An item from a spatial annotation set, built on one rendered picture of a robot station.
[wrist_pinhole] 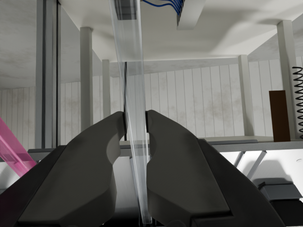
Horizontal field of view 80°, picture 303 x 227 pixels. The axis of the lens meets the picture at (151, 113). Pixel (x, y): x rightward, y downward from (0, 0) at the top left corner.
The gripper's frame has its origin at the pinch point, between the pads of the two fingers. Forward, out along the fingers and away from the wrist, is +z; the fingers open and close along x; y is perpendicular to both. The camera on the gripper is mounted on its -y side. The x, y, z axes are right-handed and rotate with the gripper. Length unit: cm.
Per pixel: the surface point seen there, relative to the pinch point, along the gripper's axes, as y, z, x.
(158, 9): -7.7, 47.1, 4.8
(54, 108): 12.2, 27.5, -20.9
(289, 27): -2, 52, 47
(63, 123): 167, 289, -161
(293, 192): 13.0, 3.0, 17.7
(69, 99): 127, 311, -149
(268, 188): 12.9, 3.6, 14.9
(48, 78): 5.8, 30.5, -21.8
